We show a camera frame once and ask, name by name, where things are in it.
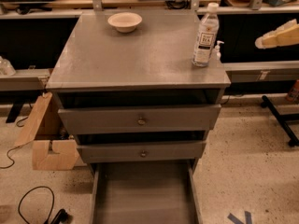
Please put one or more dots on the white bowl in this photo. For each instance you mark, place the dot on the white bowl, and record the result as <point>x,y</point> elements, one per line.
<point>125,22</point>

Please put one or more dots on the white pump dispenser bottle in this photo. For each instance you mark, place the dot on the white pump dispenser bottle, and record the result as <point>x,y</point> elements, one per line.
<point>217,49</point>

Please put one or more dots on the grey drawer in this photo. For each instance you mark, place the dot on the grey drawer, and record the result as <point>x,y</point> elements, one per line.
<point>143,119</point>
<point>156,151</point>
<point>147,192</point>

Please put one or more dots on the grey bottom drawer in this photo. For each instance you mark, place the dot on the grey bottom drawer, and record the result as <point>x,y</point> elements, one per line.
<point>147,192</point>

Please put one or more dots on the black metal stand leg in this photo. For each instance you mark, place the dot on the black metal stand leg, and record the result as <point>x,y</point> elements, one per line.
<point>283,120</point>

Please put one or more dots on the orange bottle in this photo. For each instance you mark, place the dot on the orange bottle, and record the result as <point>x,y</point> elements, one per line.
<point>293,94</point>

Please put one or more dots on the notched wooden block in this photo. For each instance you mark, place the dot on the notched wooden block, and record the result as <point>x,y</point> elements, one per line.
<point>56,155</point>

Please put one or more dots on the grey top drawer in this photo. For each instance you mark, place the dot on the grey top drawer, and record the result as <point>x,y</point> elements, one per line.
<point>143,119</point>

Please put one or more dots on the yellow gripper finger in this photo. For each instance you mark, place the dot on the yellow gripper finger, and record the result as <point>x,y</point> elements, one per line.
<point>258,41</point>
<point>281,38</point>

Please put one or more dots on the grey drawer cabinet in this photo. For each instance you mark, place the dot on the grey drawer cabinet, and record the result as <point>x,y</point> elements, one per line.
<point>151,66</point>

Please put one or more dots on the clear plastic bottle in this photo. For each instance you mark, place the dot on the clear plastic bottle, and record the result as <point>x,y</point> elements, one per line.
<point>206,36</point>

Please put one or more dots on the grey middle drawer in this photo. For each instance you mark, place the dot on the grey middle drawer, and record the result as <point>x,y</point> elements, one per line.
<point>156,151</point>

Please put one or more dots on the clear plastic container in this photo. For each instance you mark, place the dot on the clear plastic container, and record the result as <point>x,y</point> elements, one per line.
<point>6,68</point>

